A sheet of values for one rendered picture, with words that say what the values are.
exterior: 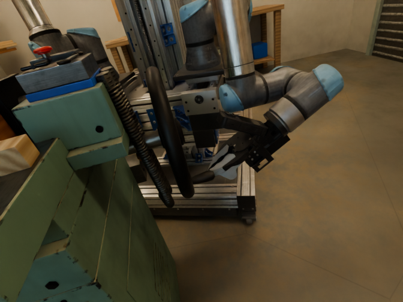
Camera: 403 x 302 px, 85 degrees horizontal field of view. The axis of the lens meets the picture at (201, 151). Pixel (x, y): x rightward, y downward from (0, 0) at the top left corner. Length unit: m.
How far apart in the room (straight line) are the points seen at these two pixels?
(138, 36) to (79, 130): 0.77
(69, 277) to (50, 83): 0.29
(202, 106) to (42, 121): 0.56
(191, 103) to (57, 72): 0.54
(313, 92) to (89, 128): 0.44
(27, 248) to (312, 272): 1.06
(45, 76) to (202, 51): 0.64
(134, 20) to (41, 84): 0.76
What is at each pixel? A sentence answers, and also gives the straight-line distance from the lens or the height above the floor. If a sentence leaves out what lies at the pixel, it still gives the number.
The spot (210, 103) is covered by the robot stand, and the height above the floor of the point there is 0.72.
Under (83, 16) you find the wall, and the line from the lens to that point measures 3.89.
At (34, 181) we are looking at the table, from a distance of 0.34.
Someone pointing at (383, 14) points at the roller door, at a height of 0.50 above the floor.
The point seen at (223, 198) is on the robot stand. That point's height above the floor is 0.22.
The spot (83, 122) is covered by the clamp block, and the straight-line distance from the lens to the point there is 0.41.
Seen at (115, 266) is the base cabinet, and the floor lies 0.65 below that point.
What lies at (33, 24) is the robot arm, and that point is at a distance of 1.13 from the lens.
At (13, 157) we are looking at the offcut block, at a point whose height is 0.92.
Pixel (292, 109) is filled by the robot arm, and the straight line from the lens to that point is 0.51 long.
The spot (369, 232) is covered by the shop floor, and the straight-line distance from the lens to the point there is 1.36.
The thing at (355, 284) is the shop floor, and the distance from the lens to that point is 1.20.
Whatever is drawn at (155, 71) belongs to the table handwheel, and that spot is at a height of 0.95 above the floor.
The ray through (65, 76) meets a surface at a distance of 0.40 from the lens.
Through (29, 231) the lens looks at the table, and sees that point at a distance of 0.32.
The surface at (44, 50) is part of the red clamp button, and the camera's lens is 0.49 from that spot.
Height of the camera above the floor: 1.03
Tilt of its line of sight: 33 degrees down
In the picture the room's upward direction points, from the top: 13 degrees counter-clockwise
